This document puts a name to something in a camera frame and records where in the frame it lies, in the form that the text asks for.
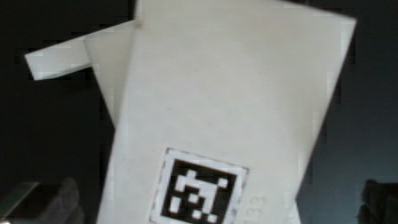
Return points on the small white tagged block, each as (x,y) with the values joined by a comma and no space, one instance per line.
(235,63)

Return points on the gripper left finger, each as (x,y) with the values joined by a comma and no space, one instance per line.
(44,204)

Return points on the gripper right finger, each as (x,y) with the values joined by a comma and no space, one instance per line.
(379,208)

